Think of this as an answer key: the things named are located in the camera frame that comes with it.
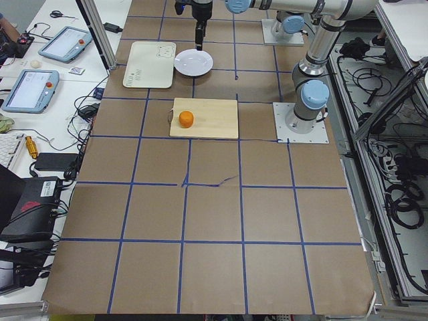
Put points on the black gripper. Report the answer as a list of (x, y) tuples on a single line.
[(201, 9)]

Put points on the white round plate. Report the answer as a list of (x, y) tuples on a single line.
[(193, 63)]

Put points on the orange fruit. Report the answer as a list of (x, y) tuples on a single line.
[(186, 119)]

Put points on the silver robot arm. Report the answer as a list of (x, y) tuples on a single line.
[(334, 16)]

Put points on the cream bear tray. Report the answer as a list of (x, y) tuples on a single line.
[(150, 65)]

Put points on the wooden cutting board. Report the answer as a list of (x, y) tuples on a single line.
[(212, 118)]

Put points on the black power adapter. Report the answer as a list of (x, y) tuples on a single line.
[(112, 27)]

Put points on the small printed card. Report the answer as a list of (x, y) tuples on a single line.
[(77, 71)]

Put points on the far blue teach pendant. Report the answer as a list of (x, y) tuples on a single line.
[(66, 45)]

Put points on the blue teach pendant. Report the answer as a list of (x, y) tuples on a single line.
[(66, 45), (32, 91)]

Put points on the black scissors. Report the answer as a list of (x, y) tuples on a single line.
[(56, 14)]

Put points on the near blue teach pendant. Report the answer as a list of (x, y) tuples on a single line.
[(32, 91)]

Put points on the seated person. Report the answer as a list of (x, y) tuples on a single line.
[(9, 37)]

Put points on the black power brick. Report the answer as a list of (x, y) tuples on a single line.
[(48, 161)]

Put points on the gold cylindrical tool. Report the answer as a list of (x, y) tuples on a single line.
[(31, 147)]

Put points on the white keyboard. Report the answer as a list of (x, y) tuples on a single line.
[(11, 147)]

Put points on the black computer box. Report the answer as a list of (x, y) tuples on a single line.
[(27, 208)]

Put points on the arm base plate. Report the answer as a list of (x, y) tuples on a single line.
[(288, 32), (291, 129)]

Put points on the aluminium frame post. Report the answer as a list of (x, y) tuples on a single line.
[(95, 26)]

